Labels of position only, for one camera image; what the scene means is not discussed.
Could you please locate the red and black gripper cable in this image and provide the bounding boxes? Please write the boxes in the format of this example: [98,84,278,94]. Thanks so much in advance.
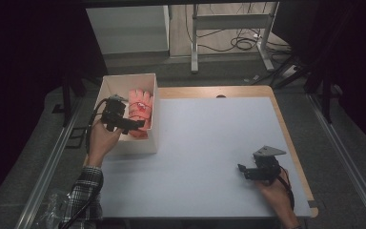
[276,165,296,212]

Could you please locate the white cabinet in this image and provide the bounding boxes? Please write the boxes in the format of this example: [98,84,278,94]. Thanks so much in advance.
[85,5,172,59]

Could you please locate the person's right hand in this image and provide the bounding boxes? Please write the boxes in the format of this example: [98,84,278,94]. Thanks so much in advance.
[254,167,297,223]

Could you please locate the light grey table mat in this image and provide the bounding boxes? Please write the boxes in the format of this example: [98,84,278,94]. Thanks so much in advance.
[100,96,313,219]

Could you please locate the aluminium floor rail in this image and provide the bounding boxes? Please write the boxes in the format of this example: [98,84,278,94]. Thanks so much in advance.
[306,93,366,229]
[13,94,87,229]

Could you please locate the pink glove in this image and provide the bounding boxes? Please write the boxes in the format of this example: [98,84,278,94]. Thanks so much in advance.
[127,88,155,139]

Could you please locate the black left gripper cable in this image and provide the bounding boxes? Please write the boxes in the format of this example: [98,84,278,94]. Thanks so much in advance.
[85,97,110,154]

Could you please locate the black floor cables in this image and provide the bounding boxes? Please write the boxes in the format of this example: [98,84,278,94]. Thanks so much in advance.
[184,3,292,55]

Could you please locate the white box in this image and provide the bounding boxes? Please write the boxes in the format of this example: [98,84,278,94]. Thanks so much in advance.
[92,73,160,157]

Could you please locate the clear plastic bag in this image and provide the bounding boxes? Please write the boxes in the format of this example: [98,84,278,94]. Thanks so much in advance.
[37,188,74,229]

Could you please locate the person's left hand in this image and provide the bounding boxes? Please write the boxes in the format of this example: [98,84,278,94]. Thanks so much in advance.
[86,119,125,168]

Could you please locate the black metal stand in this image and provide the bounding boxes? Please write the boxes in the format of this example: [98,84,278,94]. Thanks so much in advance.
[304,56,344,124]
[51,73,89,128]

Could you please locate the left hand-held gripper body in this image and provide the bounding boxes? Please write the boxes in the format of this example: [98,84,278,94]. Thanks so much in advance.
[100,94,132,133]

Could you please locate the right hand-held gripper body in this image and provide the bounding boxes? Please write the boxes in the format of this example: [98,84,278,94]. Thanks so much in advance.
[245,145,288,186]

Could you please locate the white metal desk frame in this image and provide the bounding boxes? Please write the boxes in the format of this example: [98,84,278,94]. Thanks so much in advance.
[190,1,280,74]

